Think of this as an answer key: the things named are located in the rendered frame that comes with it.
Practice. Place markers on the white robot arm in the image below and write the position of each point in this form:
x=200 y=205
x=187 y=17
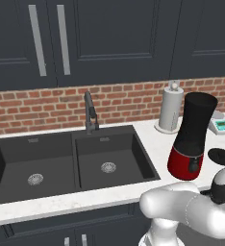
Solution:
x=181 y=208

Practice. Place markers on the dark cupboard door, wide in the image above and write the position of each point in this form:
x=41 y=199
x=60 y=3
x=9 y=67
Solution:
x=117 y=32

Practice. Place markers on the black blender lid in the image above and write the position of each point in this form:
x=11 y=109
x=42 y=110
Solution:
x=220 y=156

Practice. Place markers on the dark base cupboard door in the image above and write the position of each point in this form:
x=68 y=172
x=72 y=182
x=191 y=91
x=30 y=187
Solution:
x=117 y=237
x=31 y=240

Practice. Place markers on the black double sink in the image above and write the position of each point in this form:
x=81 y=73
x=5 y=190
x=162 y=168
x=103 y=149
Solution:
x=53 y=160

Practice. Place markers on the pale kitchen scale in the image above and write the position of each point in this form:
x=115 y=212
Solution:
x=220 y=125

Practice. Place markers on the dark panel under sink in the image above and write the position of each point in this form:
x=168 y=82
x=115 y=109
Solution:
x=69 y=221

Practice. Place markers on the dark cupboard door, narrow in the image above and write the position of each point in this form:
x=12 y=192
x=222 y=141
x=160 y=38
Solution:
x=8 y=38

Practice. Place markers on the black sink tap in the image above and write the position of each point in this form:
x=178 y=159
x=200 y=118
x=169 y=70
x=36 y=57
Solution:
x=91 y=112

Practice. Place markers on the paper towel roll holder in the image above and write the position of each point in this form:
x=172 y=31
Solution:
x=170 y=109

